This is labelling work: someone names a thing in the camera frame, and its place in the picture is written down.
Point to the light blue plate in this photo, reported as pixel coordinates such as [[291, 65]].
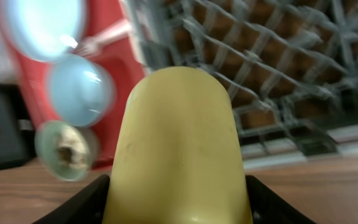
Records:
[[44, 30]]

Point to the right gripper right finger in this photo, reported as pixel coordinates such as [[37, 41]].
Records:
[[269, 208]]

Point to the yellow cup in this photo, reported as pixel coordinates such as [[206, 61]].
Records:
[[178, 158]]

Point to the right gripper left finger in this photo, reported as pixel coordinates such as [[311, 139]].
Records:
[[85, 207]]

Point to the light blue bowl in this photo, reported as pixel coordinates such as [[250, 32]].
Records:
[[81, 92]]

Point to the green bowl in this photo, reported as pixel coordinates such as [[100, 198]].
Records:
[[46, 150]]

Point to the rice and food scraps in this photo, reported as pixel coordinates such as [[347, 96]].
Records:
[[71, 148]]

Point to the white plastic fork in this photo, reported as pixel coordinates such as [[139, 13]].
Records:
[[92, 46]]

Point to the red serving tray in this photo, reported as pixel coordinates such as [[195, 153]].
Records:
[[117, 58]]

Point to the grey dishwasher rack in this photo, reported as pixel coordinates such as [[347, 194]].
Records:
[[289, 67]]

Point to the black waste tray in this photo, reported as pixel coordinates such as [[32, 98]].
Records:
[[17, 131]]

